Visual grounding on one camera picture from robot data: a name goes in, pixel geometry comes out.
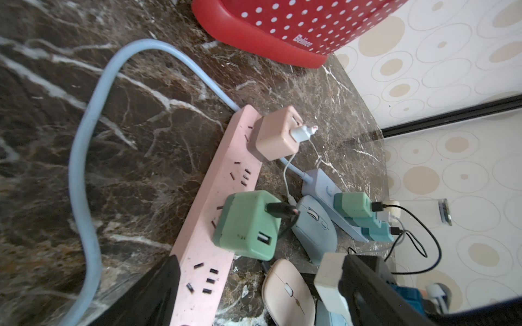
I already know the white usb cable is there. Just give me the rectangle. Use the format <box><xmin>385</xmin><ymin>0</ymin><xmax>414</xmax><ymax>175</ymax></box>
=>
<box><xmin>282</xmin><ymin>124</ymin><xmax>319</xmax><ymax>205</ymax></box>

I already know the black usb cable green charger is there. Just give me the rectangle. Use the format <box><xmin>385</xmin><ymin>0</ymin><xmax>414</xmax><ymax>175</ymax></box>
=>
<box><xmin>265</xmin><ymin>202</ymin><xmax>300</xmax><ymax>239</ymax></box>

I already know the teal charger on blue strip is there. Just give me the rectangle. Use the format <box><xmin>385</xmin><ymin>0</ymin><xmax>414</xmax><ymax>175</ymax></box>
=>
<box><xmin>361</xmin><ymin>221</ymin><xmax>394</xmax><ymax>243</ymax></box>

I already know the tan charger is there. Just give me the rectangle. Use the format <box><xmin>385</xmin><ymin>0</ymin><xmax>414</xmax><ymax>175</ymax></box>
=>
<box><xmin>247</xmin><ymin>106</ymin><xmax>304</xmax><ymax>162</ymax></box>

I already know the blue mouse near strip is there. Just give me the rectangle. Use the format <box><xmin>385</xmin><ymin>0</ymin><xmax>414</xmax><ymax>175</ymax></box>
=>
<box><xmin>292</xmin><ymin>195</ymin><xmax>338</xmax><ymax>266</ymax></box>

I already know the green charger on blue strip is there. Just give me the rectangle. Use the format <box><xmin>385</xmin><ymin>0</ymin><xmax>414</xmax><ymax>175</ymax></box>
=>
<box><xmin>334</xmin><ymin>192</ymin><xmax>373</xmax><ymax>218</ymax></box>

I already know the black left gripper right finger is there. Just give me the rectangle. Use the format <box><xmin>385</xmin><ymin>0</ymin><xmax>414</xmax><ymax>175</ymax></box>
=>
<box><xmin>338</xmin><ymin>255</ymin><xmax>433</xmax><ymax>325</ymax></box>

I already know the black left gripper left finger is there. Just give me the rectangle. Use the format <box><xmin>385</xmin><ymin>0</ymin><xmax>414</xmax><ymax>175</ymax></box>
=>
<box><xmin>91</xmin><ymin>255</ymin><xmax>181</xmax><ymax>325</ymax></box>

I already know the glass jar with powder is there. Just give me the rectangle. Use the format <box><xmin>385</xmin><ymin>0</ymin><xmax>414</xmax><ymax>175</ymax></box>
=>
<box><xmin>385</xmin><ymin>198</ymin><xmax>453</xmax><ymax>227</ymax></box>

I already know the red polka dot toaster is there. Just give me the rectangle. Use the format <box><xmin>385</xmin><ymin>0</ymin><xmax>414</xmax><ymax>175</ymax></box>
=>
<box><xmin>192</xmin><ymin>0</ymin><xmax>404</xmax><ymax>69</ymax></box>

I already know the light blue power cable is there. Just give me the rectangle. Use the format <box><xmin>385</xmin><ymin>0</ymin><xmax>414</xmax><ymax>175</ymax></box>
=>
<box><xmin>56</xmin><ymin>38</ymin><xmax>241</xmax><ymax>326</ymax></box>

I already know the black right frame post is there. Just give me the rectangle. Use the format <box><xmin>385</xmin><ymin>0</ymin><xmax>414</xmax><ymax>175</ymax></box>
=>
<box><xmin>381</xmin><ymin>95</ymin><xmax>521</xmax><ymax>139</ymax></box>

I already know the light blue power strip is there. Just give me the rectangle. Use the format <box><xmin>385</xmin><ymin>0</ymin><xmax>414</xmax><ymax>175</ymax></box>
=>
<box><xmin>301</xmin><ymin>168</ymin><xmax>369</xmax><ymax>243</ymax></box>

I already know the black usb cables blue strip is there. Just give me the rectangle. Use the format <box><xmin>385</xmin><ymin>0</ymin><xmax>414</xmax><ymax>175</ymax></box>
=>
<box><xmin>346</xmin><ymin>201</ymin><xmax>443</xmax><ymax>276</ymax></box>

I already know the pink power strip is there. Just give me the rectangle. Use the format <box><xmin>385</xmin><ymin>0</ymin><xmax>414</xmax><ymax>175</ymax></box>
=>
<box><xmin>169</xmin><ymin>105</ymin><xmax>264</xmax><ymax>326</ymax></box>

